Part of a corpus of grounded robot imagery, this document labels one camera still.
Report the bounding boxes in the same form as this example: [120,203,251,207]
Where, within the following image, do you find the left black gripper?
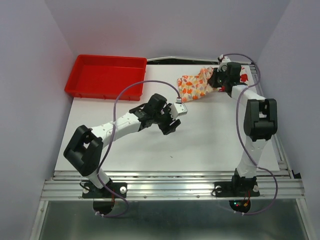
[152,103,181,135]

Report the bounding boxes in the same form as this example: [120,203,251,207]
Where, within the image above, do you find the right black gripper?
[206,66,229,88]

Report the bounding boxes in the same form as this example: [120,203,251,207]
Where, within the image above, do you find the orange floral print skirt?
[177,66,220,103]

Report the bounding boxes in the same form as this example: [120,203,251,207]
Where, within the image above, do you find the red poppy print skirt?
[220,62,249,94]

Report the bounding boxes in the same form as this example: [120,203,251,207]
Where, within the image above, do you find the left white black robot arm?
[63,93,188,197]

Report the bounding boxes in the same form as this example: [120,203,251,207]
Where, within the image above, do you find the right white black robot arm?
[208,62,278,198]

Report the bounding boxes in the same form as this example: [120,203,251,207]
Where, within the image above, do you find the red plastic tray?
[64,54,147,100]

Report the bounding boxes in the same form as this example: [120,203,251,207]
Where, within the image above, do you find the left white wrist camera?
[169,97,188,120]

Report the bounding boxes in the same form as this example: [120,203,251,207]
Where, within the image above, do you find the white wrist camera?
[169,97,188,120]
[217,54,231,72]

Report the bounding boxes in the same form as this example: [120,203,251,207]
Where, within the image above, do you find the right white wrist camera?
[217,54,231,72]

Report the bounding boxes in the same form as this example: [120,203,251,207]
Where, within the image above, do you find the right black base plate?
[211,181,260,198]

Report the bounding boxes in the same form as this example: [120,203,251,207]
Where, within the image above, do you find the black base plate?
[79,181,128,199]
[211,181,260,198]

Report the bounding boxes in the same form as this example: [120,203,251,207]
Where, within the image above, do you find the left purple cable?
[93,79,182,218]

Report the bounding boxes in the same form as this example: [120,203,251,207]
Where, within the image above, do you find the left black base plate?
[79,181,128,199]

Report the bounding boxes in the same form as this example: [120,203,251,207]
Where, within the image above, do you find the aluminium frame rails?
[29,56,316,240]

